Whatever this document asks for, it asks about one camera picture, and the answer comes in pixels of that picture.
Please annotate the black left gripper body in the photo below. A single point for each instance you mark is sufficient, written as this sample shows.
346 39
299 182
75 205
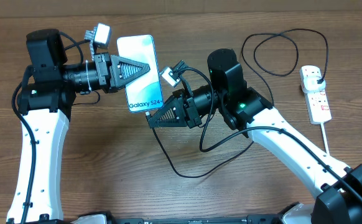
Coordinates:
102 71

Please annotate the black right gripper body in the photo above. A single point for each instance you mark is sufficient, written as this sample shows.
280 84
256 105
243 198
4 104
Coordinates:
193 119

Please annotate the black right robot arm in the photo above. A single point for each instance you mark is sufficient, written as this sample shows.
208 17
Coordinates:
335 186

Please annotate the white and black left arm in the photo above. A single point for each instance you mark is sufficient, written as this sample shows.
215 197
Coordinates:
43 102

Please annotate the white USB charger adapter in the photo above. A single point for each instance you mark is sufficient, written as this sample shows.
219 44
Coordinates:
312 84

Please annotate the white power strip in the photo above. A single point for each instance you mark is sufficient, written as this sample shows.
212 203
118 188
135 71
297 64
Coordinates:
317 103

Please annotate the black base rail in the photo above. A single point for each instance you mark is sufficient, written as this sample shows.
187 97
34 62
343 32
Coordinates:
106 217

